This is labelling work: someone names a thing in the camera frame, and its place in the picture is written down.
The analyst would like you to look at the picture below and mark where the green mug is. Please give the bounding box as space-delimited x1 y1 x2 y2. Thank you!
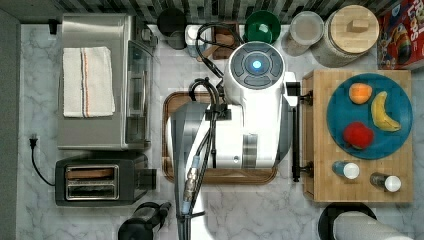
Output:
243 10 281 44

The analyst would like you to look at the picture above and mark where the red Froot Loops box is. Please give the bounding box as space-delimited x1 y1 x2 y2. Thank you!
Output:
377 0 424 70

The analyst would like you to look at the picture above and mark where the silver toaster oven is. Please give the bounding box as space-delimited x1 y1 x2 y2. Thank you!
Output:
58 13 157 151

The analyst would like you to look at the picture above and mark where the black round container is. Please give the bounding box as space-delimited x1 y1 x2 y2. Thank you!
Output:
157 8 187 50

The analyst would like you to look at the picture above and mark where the blue round plate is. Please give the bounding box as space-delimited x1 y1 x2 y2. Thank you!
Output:
326 73 413 159

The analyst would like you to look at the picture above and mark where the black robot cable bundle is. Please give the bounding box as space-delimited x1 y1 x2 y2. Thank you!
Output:
181 21 246 221

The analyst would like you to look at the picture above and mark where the black two-slot toaster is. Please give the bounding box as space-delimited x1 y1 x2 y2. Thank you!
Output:
55 152 157 207

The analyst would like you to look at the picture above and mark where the jar with wooden lid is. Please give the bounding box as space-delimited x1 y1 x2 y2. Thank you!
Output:
311 5 379 68

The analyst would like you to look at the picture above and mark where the white folded dish towel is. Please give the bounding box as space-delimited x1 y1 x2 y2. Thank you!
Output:
63 46 115 118

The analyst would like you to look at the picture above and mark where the blue shaker white cap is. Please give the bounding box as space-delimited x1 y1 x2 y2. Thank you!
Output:
332 161 360 180

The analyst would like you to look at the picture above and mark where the orange plush fruit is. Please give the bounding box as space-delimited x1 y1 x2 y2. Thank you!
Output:
349 83 372 105

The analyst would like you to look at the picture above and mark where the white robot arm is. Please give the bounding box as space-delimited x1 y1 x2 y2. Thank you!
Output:
166 41 295 240

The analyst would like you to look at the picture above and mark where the white bottle blue label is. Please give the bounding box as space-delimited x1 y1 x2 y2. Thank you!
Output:
185 25 209 58

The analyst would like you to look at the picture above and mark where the black toaster power cord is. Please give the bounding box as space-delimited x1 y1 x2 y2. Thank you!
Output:
28 133 56 187

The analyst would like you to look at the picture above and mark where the red plush apple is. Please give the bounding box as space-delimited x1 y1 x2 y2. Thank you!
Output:
343 122 374 149

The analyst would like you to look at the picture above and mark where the paper towel roll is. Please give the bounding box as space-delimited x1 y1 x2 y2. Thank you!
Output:
318 203 414 240

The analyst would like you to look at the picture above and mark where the dark shaker white cap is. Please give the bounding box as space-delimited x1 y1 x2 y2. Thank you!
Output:
370 172 402 192

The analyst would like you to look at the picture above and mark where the wooden utensil holder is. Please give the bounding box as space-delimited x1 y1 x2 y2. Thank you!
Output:
197 22 240 62

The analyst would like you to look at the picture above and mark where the wooden serving tray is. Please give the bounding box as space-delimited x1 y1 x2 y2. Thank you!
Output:
162 91 277 185

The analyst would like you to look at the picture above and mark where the black kettle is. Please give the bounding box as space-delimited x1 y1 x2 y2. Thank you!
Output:
118 202 172 240

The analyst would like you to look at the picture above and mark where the yellow plush banana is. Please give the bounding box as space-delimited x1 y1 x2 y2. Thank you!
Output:
371 91 401 132

